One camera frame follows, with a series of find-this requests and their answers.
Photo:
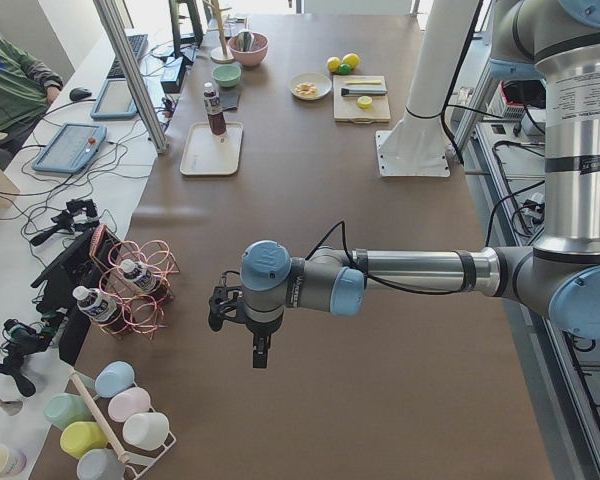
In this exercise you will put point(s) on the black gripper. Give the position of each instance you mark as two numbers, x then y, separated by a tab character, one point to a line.
261	334

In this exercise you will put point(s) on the braided glazed donut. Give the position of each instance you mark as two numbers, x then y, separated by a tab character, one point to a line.
306	89

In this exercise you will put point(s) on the white round plate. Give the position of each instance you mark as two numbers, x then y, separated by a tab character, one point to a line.
323	83

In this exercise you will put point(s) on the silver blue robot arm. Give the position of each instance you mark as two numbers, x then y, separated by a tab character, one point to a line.
558	276

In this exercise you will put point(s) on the cream rabbit tray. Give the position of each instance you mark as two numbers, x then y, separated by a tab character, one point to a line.
206	154

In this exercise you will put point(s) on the bottle in rack upper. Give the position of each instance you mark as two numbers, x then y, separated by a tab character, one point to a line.
139	275

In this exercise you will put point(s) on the bottle in rack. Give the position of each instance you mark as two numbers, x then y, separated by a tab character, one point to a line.
139	275
96	304

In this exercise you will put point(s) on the pink cup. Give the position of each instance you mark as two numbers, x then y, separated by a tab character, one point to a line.
129	402

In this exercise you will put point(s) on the white cup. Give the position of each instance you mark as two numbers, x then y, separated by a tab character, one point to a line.
147	431

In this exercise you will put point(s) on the blue cup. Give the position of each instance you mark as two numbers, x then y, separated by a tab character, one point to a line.
115	378

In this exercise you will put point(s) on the white cup rack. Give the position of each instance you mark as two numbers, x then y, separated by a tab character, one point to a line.
137	461

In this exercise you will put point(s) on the bottle in rack lower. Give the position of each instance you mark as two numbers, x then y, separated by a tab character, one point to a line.
96	304

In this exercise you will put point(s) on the grey cup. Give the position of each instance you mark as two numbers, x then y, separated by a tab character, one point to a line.
100	464

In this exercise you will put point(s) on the yellow cup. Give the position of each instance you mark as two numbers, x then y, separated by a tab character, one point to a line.
80	437

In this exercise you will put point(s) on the green cup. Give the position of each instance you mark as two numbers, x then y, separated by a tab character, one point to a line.
64	409

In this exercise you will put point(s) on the dark drink bottle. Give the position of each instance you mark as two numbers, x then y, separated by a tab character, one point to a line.
214	110

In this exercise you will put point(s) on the grey folded cloth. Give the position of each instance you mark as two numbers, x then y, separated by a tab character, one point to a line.
229	99

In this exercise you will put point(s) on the half lemon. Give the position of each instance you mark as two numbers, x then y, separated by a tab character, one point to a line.
364	102

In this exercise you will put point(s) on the wooden cutting board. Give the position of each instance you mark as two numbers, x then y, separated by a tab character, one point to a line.
346	109

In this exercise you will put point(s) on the mint green bowl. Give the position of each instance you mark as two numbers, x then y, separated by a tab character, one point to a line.
227	75

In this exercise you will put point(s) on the blue teach pendant near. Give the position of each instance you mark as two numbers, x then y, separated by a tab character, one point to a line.
73	147

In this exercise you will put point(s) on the blue teach pendant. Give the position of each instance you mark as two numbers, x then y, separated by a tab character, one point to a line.
73	147
114	102

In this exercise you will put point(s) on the yellow plastic knife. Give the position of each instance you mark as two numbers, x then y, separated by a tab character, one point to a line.
363	81

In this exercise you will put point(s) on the blue teach pendant far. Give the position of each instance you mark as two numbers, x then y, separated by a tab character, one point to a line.
114	102

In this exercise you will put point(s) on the pink bowl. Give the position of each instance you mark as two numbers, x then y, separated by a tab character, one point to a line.
248	48

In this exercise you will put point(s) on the green lime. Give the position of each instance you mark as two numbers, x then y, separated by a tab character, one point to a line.
344	69

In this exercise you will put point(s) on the wooden mug tree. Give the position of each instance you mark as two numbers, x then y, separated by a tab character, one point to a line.
221	54

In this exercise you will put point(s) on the black computer mouse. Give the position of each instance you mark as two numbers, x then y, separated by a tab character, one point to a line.
79	94

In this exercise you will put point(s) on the person in green jacket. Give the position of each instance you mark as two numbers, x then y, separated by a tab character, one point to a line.
27	88

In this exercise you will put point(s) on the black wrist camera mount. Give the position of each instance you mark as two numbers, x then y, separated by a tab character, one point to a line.
225	303

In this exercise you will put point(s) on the copper wire bottle rack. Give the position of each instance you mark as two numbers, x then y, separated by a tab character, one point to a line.
141	313

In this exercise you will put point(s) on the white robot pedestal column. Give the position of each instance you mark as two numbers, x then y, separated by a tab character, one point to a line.
416	146

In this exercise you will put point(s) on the aluminium frame post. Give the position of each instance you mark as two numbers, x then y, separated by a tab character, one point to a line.
111	21

